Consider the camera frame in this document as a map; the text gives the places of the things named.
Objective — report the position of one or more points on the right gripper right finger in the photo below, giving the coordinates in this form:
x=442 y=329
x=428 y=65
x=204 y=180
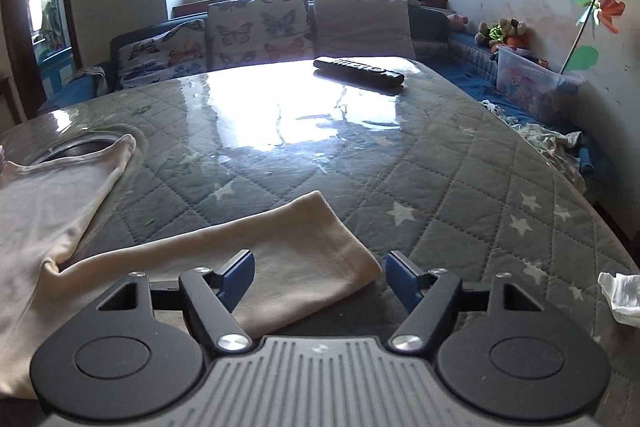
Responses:
x=429 y=297

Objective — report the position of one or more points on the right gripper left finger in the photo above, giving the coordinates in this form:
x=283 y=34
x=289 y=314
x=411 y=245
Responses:
x=209 y=298

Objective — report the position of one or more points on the pile of clothes on sofa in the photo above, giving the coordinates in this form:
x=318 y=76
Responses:
x=561 y=150

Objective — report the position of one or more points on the plain beige cushion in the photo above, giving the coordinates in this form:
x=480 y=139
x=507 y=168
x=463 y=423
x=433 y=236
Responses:
x=354 y=28

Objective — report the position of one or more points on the black remote control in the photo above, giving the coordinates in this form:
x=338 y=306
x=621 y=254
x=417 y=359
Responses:
x=373 y=77

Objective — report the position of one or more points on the grey quilted star table mat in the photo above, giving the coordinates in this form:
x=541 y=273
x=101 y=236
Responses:
x=429 y=172

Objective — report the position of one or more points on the clear plastic storage box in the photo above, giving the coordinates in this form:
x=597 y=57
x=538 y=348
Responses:
x=545 y=95

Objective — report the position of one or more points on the crumpled white tissue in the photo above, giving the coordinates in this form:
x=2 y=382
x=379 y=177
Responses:
x=622 y=293

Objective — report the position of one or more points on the blue sofa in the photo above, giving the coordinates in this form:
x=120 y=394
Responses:
x=453 y=54

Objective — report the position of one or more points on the butterfly cushion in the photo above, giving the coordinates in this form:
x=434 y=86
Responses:
x=252 y=32
x=175 y=53

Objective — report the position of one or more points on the left butterfly cushion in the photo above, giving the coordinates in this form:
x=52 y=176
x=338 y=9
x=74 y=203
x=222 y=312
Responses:
x=175 y=53

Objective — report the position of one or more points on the grey cloth on sofa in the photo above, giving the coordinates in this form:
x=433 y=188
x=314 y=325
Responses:
x=92 y=80

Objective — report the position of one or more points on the right butterfly cushion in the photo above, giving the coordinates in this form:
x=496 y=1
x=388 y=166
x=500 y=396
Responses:
x=252 y=32

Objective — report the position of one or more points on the cream beige garment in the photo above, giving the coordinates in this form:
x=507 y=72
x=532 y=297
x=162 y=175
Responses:
x=306 y=259

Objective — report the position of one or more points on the colourful paper pinwheel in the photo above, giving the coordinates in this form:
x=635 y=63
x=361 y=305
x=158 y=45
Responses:
x=596 y=14

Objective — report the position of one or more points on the blue cabinet in doorway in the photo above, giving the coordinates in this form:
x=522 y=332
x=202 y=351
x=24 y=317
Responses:
x=56 y=70

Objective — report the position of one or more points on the plush toys pile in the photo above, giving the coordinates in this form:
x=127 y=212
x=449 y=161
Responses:
x=506 y=32

